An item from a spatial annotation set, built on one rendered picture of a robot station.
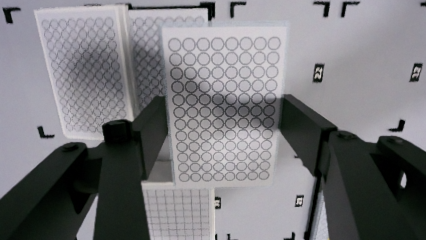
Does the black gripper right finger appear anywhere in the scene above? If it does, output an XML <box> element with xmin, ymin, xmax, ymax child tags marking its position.
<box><xmin>280</xmin><ymin>94</ymin><xmax>426</xmax><ymax>240</ymax></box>

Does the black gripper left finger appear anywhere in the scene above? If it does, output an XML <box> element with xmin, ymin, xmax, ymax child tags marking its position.
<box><xmin>0</xmin><ymin>96</ymin><xmax>168</xmax><ymax>240</ymax></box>

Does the clear plastic plate lid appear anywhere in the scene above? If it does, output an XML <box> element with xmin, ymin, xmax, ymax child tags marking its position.
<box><xmin>309</xmin><ymin>191</ymin><xmax>329</xmax><ymax>240</ymax></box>

